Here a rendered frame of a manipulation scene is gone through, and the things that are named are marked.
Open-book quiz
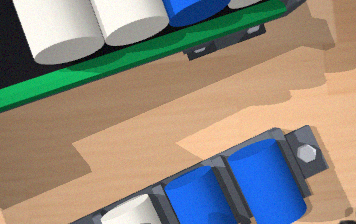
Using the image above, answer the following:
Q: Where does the white cylinder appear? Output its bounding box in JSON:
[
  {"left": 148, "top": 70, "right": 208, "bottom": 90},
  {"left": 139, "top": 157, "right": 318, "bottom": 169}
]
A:
[
  {"left": 228, "top": 0, "right": 261, "bottom": 9},
  {"left": 101, "top": 194, "right": 162, "bottom": 224},
  {"left": 90, "top": 0, "right": 169, "bottom": 46},
  {"left": 13, "top": 0, "right": 105, "bottom": 65}
]

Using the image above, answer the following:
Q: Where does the blue cylinder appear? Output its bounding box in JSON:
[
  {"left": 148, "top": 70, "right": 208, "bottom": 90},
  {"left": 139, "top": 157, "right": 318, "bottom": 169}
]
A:
[
  {"left": 162, "top": 0, "right": 231, "bottom": 27},
  {"left": 164, "top": 166, "right": 237, "bottom": 224},
  {"left": 227, "top": 139, "right": 307, "bottom": 224}
]

